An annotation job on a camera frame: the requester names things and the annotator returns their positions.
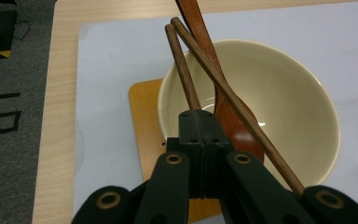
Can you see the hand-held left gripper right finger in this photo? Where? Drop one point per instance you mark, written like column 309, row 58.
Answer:
column 213, row 140

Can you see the cream ceramic bowl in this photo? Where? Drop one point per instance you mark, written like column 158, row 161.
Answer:
column 276, row 93

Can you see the wooden coaster with cutouts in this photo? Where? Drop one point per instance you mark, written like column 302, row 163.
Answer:
column 143, row 124

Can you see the reddish brown wooden spoon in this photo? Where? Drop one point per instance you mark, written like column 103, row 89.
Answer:
column 199, row 31

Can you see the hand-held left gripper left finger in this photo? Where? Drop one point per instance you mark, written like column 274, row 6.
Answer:
column 194, row 137

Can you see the white table mat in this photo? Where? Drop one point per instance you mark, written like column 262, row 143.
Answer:
column 121, row 62

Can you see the single brown wooden chopstick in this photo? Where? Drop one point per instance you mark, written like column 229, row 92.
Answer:
column 230, row 95
column 180, row 62

